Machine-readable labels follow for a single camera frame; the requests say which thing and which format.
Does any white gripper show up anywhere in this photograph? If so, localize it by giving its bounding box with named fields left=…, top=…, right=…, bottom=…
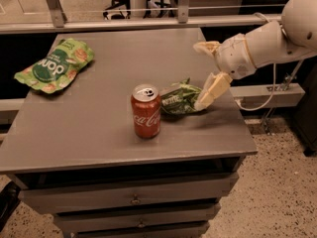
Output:
left=193, top=34, right=256, bottom=111

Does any green jalapeno chip bag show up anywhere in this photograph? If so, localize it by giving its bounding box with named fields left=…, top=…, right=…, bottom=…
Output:
left=159, top=78, right=202, bottom=115

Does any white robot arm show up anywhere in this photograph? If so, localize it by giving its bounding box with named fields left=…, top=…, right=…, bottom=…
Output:
left=194, top=0, right=317, bottom=110

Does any red coke can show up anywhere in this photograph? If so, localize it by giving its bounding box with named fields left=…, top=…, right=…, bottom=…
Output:
left=131, top=84, right=160, bottom=139

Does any green snack bag white lettering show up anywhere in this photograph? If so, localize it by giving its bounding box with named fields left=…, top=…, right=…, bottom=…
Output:
left=14, top=38, right=94, bottom=94

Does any black office chair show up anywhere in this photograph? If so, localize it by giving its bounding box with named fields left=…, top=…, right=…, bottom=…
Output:
left=103, top=0, right=131, bottom=20

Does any grey drawer cabinet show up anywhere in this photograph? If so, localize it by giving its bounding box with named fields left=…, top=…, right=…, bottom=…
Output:
left=0, top=27, right=259, bottom=238

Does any grey metal railing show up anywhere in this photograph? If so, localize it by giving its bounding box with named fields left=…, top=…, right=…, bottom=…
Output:
left=0, top=0, right=288, bottom=34

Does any bottom grey drawer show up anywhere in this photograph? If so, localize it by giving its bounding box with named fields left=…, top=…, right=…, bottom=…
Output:
left=76, top=221, right=209, bottom=238

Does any grey drawer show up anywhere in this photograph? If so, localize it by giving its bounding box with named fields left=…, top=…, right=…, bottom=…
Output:
left=53, top=203, right=220, bottom=232
left=76, top=221, right=209, bottom=238
left=20, top=173, right=239, bottom=214

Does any middle grey drawer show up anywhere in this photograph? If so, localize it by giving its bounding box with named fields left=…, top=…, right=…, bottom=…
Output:
left=53, top=203, right=220, bottom=232

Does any top grey drawer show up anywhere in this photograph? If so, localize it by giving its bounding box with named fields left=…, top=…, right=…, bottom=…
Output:
left=20, top=173, right=239, bottom=214

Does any black object at floor left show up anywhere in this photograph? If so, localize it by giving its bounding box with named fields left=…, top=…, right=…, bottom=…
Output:
left=0, top=181, right=21, bottom=232

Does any white cable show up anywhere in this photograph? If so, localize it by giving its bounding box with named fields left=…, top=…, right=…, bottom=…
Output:
left=236, top=12, right=278, bottom=112

